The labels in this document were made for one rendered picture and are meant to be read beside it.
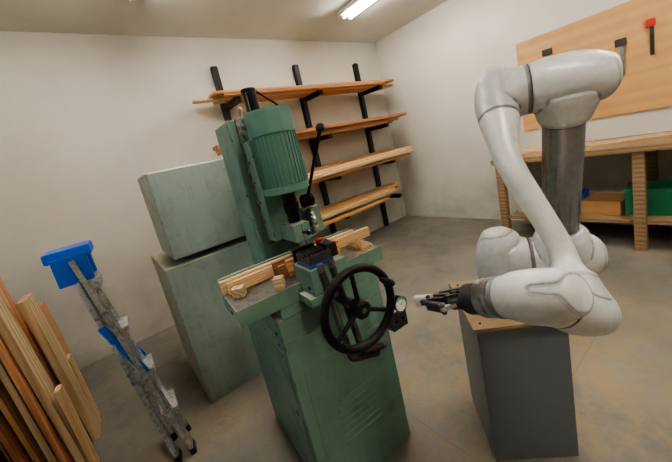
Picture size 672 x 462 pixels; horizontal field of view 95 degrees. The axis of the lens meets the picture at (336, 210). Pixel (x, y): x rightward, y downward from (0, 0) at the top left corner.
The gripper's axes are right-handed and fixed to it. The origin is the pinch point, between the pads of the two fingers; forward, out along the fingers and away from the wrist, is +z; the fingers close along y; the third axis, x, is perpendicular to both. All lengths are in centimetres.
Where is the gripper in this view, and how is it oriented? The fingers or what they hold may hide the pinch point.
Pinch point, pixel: (424, 300)
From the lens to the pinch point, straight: 96.5
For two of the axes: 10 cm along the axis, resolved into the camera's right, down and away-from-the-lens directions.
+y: -8.2, 3.0, -4.9
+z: -4.2, 2.8, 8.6
